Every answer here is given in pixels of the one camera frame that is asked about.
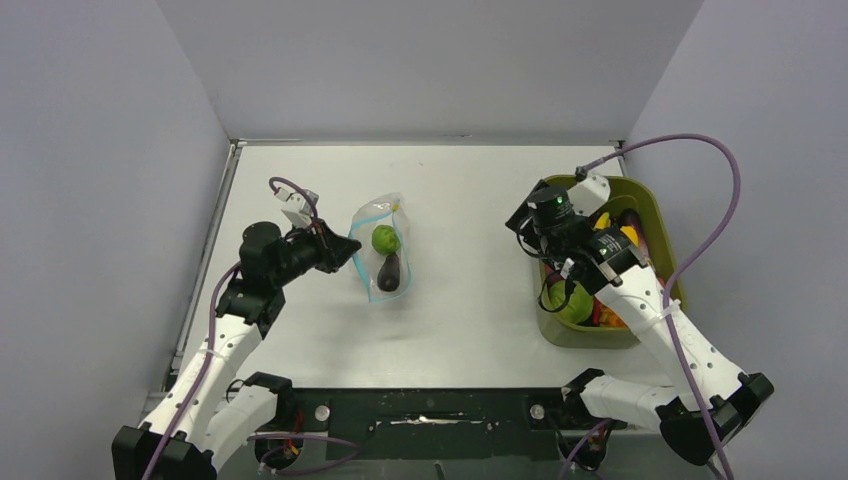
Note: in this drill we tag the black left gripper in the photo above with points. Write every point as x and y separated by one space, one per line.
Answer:
333 250

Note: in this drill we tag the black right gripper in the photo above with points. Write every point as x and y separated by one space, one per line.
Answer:
528 231

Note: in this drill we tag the clear zip top bag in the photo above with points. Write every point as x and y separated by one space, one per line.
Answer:
387 209

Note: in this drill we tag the green custard apple toy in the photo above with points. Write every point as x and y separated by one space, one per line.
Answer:
385 240

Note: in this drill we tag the dark purple eggplant toy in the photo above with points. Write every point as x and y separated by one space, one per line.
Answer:
389 275

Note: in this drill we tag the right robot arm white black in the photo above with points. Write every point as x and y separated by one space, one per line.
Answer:
709 398

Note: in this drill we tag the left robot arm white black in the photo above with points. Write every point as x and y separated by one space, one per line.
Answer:
244 305

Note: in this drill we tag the yellow banana bunch toy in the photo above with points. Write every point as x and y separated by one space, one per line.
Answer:
603 221

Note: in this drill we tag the yellow bell pepper toy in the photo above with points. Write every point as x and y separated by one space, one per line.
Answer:
631 233

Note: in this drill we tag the olive green plastic tub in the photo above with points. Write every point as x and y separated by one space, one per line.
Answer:
625 193

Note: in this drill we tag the orange spiky fruit toy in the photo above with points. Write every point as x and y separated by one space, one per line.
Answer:
604 317

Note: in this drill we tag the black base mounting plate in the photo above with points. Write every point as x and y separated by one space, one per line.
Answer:
436 424

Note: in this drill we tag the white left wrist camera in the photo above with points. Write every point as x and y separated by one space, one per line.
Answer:
296 207

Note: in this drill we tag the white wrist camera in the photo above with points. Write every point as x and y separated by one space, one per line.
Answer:
296 207
590 194

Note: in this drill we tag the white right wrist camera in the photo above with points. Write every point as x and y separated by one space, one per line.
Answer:
590 194

